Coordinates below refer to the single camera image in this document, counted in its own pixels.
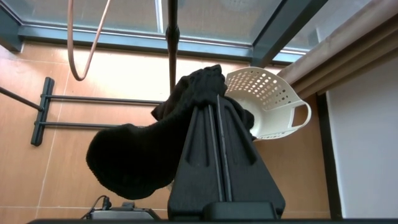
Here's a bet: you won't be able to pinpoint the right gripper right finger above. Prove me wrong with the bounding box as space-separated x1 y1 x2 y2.
216 95 286 218

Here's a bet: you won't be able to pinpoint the pink clothes hanger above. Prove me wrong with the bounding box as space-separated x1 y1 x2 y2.
67 0 112 82

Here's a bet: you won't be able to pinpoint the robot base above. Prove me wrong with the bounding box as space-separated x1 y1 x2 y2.
80 195 162 221

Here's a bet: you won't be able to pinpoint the window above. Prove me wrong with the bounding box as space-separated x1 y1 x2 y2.
0 0 373 68

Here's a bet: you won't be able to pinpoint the black shorts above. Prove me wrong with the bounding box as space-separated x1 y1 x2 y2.
86 64 228 200

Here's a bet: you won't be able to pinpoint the beige curtain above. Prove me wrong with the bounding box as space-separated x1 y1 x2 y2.
276 0 398 100

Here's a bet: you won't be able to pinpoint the black clothes rack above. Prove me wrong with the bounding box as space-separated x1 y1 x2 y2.
0 0 181 147

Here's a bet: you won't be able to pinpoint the white laundry basket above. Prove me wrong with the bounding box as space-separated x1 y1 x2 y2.
224 67 312 140

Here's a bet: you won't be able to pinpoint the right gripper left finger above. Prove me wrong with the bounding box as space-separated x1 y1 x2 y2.
167 104 224 218

